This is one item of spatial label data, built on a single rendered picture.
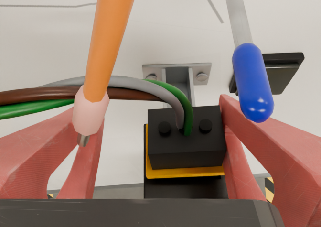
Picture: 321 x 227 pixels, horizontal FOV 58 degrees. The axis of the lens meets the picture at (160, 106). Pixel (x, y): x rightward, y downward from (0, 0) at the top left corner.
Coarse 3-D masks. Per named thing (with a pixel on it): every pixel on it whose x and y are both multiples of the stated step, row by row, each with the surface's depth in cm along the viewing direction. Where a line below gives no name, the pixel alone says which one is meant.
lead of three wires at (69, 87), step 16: (64, 80) 7; (80, 80) 7; (112, 80) 7; (128, 80) 8; (144, 80) 8; (0, 96) 6; (16, 96) 6; (32, 96) 7; (48, 96) 7; (64, 96) 7; (112, 96) 7; (128, 96) 8; (144, 96) 8; (160, 96) 8; (176, 96) 9; (0, 112) 6; (16, 112) 7; (32, 112) 7; (176, 112) 10; (192, 112) 10
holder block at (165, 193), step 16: (144, 128) 15; (144, 144) 15; (144, 160) 14; (144, 176) 14; (224, 176) 14; (144, 192) 14; (160, 192) 14; (176, 192) 14; (192, 192) 13; (208, 192) 13; (224, 192) 13
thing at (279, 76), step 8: (264, 56) 18; (272, 56) 18; (280, 56) 18; (288, 56) 18; (296, 56) 18; (272, 64) 18; (280, 64) 18; (288, 64) 18; (296, 64) 18; (272, 72) 18; (280, 72) 19; (288, 72) 19; (232, 80) 21; (272, 80) 19; (280, 80) 19; (288, 80) 19; (232, 88) 21; (272, 88) 20; (280, 88) 20
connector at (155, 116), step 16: (160, 112) 12; (208, 112) 12; (160, 128) 11; (176, 128) 12; (192, 128) 12; (208, 128) 11; (160, 144) 11; (176, 144) 11; (192, 144) 11; (208, 144) 11; (224, 144) 11; (160, 160) 12; (176, 160) 12; (192, 160) 12; (208, 160) 12; (208, 176) 14
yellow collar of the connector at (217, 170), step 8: (176, 168) 13; (184, 168) 13; (192, 168) 13; (200, 168) 13; (208, 168) 12; (216, 168) 12; (152, 176) 13; (160, 176) 13; (168, 176) 13; (176, 176) 13; (184, 176) 13; (192, 176) 13
